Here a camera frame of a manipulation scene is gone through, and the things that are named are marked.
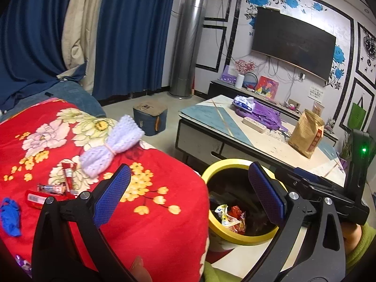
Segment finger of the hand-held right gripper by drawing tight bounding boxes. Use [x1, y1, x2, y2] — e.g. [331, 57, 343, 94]
[275, 167, 353, 204]

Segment green tote bag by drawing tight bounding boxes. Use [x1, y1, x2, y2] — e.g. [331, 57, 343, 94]
[348, 94, 368, 131]

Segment white power strip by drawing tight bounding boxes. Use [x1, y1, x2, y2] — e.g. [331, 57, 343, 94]
[243, 116, 267, 133]

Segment hanging television cables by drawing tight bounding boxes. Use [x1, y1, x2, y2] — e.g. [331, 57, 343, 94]
[264, 57, 303, 80]

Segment green fleece jacket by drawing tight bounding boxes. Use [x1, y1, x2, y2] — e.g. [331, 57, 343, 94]
[203, 260, 245, 282]

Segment white vase pink flowers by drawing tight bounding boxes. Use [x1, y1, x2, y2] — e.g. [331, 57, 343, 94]
[235, 59, 257, 89]

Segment coffee table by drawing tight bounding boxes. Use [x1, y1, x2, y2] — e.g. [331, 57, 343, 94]
[176, 94, 347, 187]

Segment blue white tissue pack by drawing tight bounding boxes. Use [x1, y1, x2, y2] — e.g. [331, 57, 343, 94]
[233, 95, 255, 110]

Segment blue wrapper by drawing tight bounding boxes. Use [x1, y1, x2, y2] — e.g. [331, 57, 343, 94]
[0, 198, 22, 237]

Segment black wall clock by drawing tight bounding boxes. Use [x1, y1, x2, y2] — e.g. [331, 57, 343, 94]
[363, 34, 376, 65]

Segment black wall television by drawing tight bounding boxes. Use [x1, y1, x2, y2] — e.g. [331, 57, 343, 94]
[250, 7, 337, 82]

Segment red snack packet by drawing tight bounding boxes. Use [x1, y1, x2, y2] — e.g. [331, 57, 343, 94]
[25, 190, 77, 210]

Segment white printed snack wrapper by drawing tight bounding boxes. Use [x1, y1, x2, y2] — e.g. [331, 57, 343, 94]
[214, 204, 230, 227]

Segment blue storage stool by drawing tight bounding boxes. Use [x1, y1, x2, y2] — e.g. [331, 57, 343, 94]
[133, 100, 168, 136]

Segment white knitted cloth bundle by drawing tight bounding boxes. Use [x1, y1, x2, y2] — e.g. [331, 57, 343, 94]
[79, 116, 144, 178]

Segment brown paper bag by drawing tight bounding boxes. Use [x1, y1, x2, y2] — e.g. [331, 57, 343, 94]
[288, 109, 325, 159]

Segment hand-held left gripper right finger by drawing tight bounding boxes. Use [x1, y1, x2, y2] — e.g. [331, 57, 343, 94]
[244, 162, 345, 282]

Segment red plastic bag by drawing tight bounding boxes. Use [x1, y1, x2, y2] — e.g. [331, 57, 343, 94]
[227, 206, 247, 235]

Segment purple backpack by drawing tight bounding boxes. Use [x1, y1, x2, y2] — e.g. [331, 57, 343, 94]
[235, 100, 290, 133]

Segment colourful painting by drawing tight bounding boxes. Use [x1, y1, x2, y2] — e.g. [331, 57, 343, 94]
[254, 75, 279, 100]

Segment yellow rimmed trash bin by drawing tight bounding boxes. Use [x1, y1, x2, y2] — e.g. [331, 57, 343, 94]
[201, 159, 288, 271]

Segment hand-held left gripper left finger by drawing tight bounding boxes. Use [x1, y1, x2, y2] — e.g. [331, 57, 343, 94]
[32, 164, 138, 282]

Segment red floral blanket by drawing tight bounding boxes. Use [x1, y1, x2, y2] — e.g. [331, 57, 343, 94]
[0, 98, 210, 282]

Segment silver tower air conditioner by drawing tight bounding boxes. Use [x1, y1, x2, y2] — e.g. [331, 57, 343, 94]
[167, 0, 208, 99]

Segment person's right forearm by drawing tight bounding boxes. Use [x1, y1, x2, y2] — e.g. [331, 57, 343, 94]
[341, 222, 376, 274]

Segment red tube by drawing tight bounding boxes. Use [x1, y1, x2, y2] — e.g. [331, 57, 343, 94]
[61, 161, 77, 195]

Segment round sand art ornament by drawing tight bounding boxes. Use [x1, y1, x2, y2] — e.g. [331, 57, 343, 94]
[245, 72, 259, 92]

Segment person's left hand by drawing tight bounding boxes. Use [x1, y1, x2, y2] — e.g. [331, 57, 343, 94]
[130, 256, 154, 282]

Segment beige curtain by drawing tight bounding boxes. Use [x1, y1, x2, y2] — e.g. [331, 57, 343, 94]
[57, 0, 109, 94]

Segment purple candy wrapper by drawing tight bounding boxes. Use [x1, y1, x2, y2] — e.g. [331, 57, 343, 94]
[15, 254, 33, 278]

